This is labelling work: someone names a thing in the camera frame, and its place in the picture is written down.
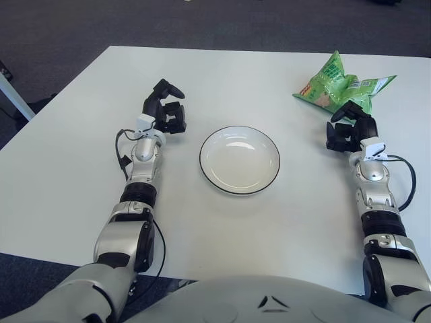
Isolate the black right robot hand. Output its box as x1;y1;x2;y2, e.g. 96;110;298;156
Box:
325;100;378;153

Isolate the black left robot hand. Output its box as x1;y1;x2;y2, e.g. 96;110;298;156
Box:
141;78;187;135

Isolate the green snack chip bag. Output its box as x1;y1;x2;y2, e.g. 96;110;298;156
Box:
292;50;398;115

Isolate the white plate with black rim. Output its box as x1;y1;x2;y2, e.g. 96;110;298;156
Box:
199;125;281;196

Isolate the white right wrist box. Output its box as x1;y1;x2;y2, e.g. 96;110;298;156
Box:
359;141;388;161

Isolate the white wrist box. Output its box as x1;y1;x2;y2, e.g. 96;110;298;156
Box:
359;141;388;161
136;114;156;134

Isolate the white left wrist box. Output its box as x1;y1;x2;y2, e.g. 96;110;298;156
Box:
136;114;156;134

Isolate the white table leg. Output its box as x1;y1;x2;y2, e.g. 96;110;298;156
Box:
0;72;36;121

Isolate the grey robot torso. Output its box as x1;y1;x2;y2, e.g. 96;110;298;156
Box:
124;274;415;323

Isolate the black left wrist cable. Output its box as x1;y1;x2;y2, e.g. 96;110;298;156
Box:
115;129;142;182

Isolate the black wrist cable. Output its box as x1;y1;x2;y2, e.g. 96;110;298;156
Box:
115;129;142;182
383;154;417;213

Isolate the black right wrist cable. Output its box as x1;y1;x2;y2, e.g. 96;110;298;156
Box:
383;154;417;213

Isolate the thin black elbow cable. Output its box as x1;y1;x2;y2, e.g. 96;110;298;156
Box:
127;220;167;297

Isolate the black floor cable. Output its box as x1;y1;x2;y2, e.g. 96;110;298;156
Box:
0;106;22;119

